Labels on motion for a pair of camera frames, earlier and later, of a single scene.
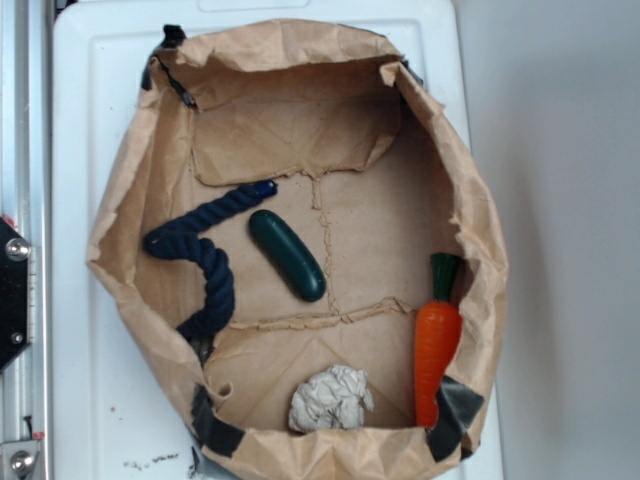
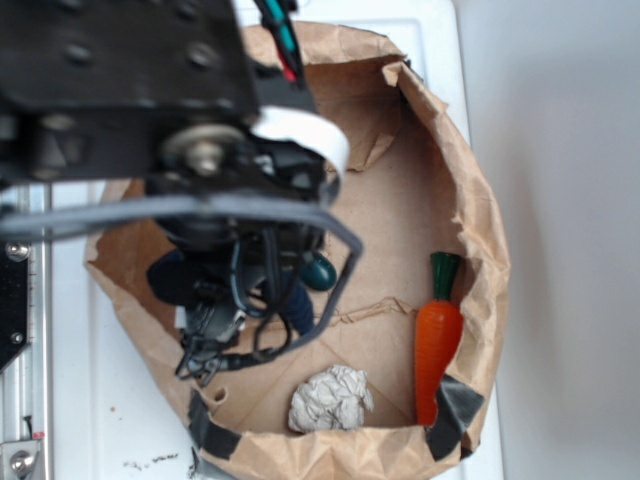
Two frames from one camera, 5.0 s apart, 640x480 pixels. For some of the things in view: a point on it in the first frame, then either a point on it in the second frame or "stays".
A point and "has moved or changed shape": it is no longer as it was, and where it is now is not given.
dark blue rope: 182,238 has moved or changed shape
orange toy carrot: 437,337 stays
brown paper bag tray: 295,257 stays
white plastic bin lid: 487,462 → 114,413
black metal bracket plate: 14,257 stays
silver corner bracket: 17,459 stays
